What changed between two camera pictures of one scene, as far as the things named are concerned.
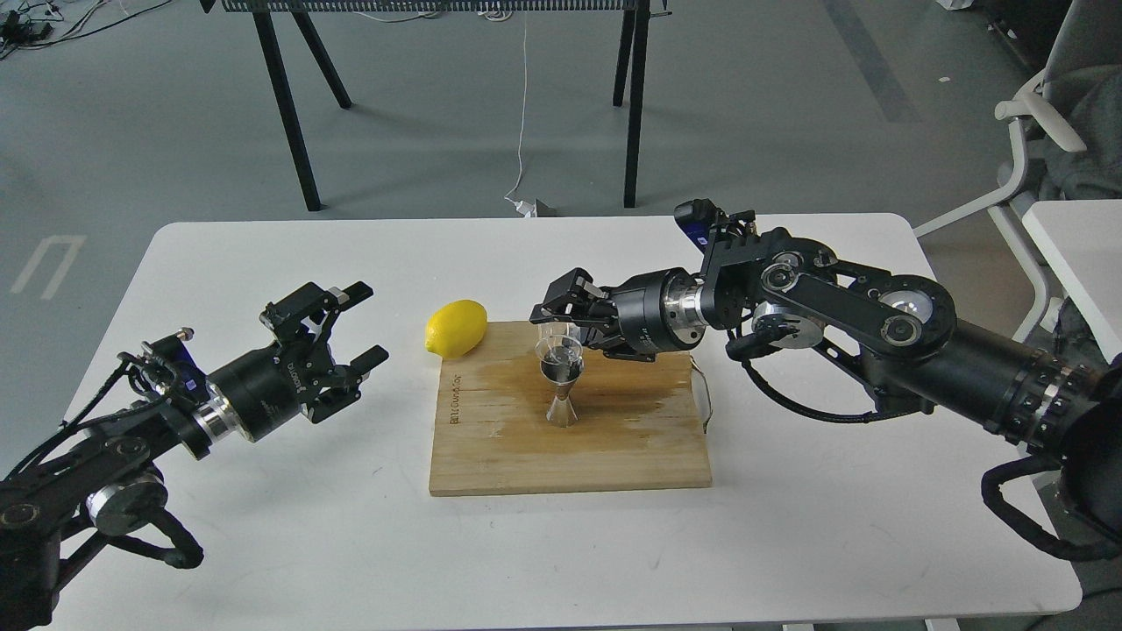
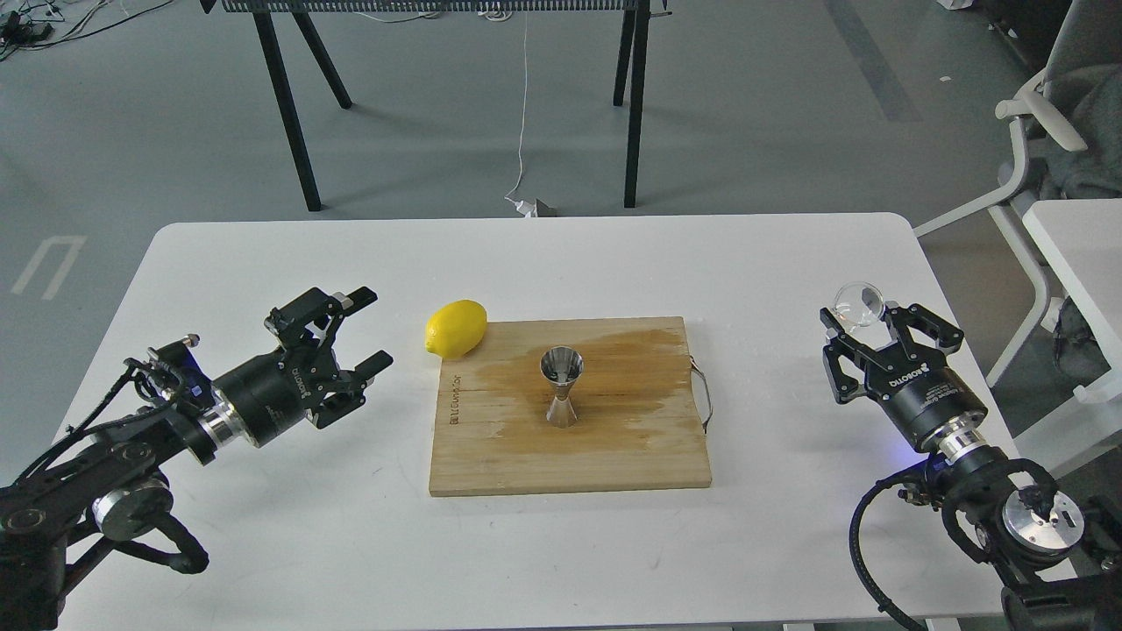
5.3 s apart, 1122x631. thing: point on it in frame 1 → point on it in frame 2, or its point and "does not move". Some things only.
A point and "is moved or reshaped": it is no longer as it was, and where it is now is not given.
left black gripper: (262, 390) does not move
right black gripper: (656, 312) → (919, 395)
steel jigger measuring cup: (562, 369) does not move
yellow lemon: (456, 329) does not move
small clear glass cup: (556, 343) is moved or reshaped
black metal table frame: (635, 11) does not move
